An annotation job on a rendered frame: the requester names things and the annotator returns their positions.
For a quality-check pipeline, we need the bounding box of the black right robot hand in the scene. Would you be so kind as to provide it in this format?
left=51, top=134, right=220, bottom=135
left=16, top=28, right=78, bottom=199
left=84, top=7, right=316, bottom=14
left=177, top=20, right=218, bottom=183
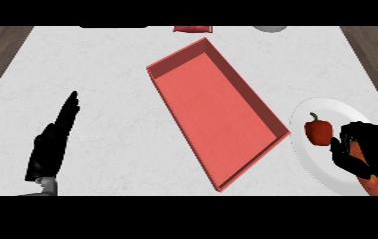
left=328, top=120, right=378, bottom=180

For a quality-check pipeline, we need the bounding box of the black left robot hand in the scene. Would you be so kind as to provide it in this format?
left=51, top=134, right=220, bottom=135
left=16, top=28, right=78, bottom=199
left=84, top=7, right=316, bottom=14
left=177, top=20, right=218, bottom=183
left=23, top=90, right=81, bottom=183

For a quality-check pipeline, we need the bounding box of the red bell pepper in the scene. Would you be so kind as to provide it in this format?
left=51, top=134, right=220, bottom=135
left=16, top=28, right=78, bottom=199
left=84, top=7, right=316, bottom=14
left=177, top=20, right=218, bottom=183
left=302, top=112, right=333, bottom=147

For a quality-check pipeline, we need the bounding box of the white plate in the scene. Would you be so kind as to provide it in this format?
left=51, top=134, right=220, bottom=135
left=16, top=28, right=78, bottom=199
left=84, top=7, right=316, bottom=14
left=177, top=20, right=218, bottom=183
left=288, top=97, right=378, bottom=197

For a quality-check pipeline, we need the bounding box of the orange sweet potato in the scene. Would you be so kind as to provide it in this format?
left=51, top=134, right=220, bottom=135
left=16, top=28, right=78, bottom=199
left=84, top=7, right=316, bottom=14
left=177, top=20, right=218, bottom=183
left=347, top=139, right=378, bottom=197

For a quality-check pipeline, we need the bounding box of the grey round object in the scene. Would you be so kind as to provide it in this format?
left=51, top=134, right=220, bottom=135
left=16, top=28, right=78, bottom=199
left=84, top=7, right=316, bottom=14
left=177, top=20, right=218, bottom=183
left=251, top=25, right=289, bottom=34

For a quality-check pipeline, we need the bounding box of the small red object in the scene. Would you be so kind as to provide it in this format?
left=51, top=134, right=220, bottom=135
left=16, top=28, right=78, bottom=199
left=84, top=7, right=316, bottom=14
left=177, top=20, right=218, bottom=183
left=173, top=25, right=214, bottom=33

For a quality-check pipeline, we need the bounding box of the red cardboard box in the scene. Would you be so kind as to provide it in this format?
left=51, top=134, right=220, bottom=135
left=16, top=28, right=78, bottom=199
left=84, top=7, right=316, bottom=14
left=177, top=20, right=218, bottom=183
left=144, top=37, right=292, bottom=193

